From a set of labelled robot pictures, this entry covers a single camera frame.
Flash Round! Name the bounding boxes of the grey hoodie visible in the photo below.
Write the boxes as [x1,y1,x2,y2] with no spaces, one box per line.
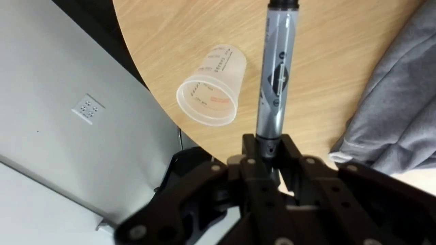
[329,0,436,177]

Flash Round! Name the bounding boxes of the white wall socket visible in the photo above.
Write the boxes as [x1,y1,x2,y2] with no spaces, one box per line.
[71,92,108,126]

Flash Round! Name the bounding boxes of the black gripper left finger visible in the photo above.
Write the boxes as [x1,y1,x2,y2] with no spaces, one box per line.
[115,133,285,245]

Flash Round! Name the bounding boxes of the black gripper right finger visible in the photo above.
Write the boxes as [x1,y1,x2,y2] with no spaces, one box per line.
[277,134,436,245]

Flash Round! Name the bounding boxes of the black and silver marker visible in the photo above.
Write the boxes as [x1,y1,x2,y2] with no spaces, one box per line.
[255,0,300,157]

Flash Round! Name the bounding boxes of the translucent plastic measuring cup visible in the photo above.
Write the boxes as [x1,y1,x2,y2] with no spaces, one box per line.
[175,43,248,128]

